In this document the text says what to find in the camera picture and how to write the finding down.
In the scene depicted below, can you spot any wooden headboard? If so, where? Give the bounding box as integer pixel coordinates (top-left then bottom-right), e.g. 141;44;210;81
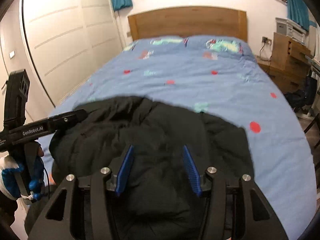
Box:
127;6;248;42

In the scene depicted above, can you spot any wooden bedside drawer unit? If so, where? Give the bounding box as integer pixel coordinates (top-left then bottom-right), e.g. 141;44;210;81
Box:
255;33;311;94

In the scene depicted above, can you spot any teal curtain right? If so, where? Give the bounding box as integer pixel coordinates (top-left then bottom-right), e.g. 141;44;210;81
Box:
287;0;317;31

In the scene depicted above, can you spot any dark bag on floor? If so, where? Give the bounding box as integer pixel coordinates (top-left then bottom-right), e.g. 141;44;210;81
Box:
284;76;317;113

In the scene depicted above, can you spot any blue patterned bed duvet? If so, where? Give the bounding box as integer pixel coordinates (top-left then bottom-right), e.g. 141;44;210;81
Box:
52;35;316;239

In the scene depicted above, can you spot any black hooded puffer jacket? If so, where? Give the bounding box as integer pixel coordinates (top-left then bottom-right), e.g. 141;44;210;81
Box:
48;96;254;239

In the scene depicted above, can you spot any white sliding wardrobe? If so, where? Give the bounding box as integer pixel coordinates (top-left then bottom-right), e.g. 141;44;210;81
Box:
0;0;126;120

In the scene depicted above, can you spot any blue gloved left hand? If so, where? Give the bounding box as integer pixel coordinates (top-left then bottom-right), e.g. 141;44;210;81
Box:
1;155;44;201

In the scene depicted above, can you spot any white printer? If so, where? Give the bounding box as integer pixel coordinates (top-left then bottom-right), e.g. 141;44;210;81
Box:
276;17;306;45

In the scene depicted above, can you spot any wall power socket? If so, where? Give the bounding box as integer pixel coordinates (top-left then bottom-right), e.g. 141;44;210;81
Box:
262;36;272;44

